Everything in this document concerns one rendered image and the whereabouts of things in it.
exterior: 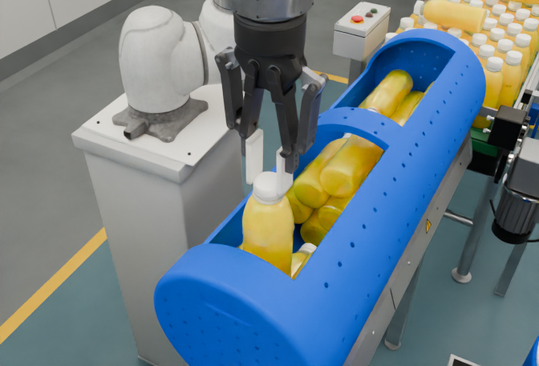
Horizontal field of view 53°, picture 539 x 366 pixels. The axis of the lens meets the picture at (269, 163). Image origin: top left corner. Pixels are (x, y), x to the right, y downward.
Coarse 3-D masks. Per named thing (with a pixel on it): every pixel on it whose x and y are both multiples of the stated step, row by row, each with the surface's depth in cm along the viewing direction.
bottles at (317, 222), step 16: (416, 96) 129; (400, 112) 123; (288, 192) 105; (304, 208) 103; (320, 208) 101; (336, 208) 99; (304, 224) 106; (320, 224) 104; (304, 240) 108; (320, 240) 106; (304, 256) 91
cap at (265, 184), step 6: (258, 174) 70; (264, 174) 70; (270, 174) 70; (276, 174) 70; (258, 180) 69; (264, 180) 69; (270, 180) 69; (276, 180) 69; (258, 186) 68; (264, 186) 68; (270, 186) 68; (276, 186) 68; (258, 192) 68; (264, 192) 68; (270, 192) 68; (276, 192) 68; (264, 198) 68; (270, 198) 68; (276, 198) 69
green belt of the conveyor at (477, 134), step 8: (536, 56) 186; (528, 72) 178; (472, 128) 153; (480, 128) 153; (488, 128) 153; (472, 136) 151; (480, 136) 150; (472, 144) 152; (480, 144) 150; (488, 144) 150; (488, 152) 150; (496, 152) 149
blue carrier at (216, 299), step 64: (384, 64) 137; (448, 64) 116; (320, 128) 99; (384, 128) 95; (448, 128) 106; (384, 192) 87; (192, 256) 75; (256, 256) 71; (320, 256) 74; (384, 256) 83; (192, 320) 77; (256, 320) 68; (320, 320) 70
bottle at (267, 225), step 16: (256, 208) 69; (272, 208) 69; (288, 208) 71; (256, 224) 70; (272, 224) 69; (288, 224) 71; (256, 240) 71; (272, 240) 71; (288, 240) 72; (272, 256) 72; (288, 256) 74; (288, 272) 77
